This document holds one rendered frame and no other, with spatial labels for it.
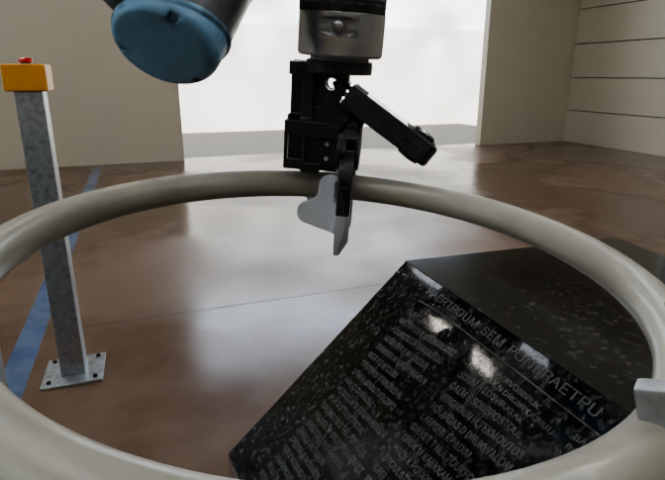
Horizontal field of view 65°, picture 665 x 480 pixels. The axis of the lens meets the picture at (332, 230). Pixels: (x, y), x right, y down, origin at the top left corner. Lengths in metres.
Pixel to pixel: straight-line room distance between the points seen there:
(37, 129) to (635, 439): 1.82
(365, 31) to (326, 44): 0.04
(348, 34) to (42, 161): 1.50
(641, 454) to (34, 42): 6.85
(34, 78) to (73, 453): 1.71
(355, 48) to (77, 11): 6.42
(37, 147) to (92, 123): 4.99
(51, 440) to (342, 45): 0.43
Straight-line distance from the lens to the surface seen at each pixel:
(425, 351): 0.57
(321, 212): 0.58
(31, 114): 1.91
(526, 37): 8.84
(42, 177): 1.93
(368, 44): 0.55
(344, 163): 0.55
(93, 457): 0.21
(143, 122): 6.88
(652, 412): 0.26
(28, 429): 0.23
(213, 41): 0.47
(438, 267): 0.66
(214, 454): 1.68
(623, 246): 0.83
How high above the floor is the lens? 1.05
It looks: 17 degrees down
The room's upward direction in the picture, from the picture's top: straight up
